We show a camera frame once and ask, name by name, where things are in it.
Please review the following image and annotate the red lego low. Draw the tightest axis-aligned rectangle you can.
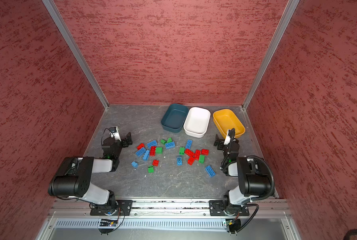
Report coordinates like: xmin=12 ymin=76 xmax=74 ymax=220
xmin=188 ymin=157 xmax=195 ymax=166

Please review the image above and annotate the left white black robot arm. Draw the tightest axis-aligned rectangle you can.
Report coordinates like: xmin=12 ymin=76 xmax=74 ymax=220
xmin=48 ymin=127 xmax=133 ymax=210

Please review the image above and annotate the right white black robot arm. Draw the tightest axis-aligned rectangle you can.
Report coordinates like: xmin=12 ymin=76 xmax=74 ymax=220
xmin=214 ymin=136 xmax=275 ymax=216

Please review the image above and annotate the small blue lego left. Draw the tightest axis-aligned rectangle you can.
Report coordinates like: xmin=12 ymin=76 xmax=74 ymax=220
xmin=131 ymin=161 xmax=138 ymax=168

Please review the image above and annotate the yellow container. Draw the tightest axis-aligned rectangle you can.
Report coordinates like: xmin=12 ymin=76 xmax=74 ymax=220
xmin=213 ymin=109 xmax=246 ymax=138

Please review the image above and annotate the blue long lego left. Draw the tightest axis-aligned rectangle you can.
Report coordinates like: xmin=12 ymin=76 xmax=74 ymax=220
xmin=142 ymin=150 xmax=150 ymax=161

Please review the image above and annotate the red lego left cluster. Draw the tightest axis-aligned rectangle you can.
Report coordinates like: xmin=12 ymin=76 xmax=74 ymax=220
xmin=149 ymin=146 xmax=156 ymax=156

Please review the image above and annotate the white container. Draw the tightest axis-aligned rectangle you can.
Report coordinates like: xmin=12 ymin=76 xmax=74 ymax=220
xmin=184 ymin=107 xmax=211 ymax=138

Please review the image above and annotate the green lego left cluster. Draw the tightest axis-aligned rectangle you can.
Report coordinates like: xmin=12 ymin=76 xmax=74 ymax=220
xmin=155 ymin=147 xmax=162 ymax=154

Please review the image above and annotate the small red lego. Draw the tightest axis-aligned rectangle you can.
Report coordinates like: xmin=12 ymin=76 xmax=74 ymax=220
xmin=152 ymin=160 xmax=159 ymax=167

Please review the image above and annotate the green lego bottom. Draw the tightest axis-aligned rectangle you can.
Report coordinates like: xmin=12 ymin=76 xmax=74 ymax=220
xmin=147 ymin=166 xmax=154 ymax=173

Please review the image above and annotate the dark teal container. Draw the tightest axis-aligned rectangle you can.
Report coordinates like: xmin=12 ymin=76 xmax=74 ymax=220
xmin=160 ymin=104 xmax=189 ymax=133

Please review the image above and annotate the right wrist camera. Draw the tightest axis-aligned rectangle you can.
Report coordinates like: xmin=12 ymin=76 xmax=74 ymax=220
xmin=224 ymin=128 xmax=236 ymax=145

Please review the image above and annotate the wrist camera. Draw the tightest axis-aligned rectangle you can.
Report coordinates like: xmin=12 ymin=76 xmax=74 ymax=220
xmin=108 ymin=127 xmax=121 ymax=141
xmin=224 ymin=128 xmax=236 ymax=145

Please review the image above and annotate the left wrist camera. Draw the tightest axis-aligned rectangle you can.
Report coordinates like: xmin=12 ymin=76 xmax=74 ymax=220
xmin=108 ymin=127 xmax=121 ymax=141

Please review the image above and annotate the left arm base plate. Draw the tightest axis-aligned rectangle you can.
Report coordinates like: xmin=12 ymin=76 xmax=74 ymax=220
xmin=90 ymin=200 xmax=133 ymax=217

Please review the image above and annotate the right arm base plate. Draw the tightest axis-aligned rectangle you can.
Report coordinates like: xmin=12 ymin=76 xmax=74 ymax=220
xmin=209 ymin=200 xmax=250 ymax=217

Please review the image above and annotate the aluminium front rail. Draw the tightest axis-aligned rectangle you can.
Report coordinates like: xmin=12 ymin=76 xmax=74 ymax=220
xmin=47 ymin=198 xmax=292 ymax=219

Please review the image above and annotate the left aluminium corner post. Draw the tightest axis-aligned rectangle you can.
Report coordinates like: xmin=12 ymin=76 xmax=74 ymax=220
xmin=42 ymin=0 xmax=110 ymax=111

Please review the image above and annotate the aluminium corner post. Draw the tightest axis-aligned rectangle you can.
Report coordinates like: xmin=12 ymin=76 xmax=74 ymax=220
xmin=42 ymin=0 xmax=110 ymax=111
xmin=242 ymin=0 xmax=300 ymax=111

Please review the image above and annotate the right aluminium corner post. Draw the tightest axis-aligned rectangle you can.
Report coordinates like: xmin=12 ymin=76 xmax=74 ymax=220
xmin=242 ymin=0 xmax=300 ymax=111

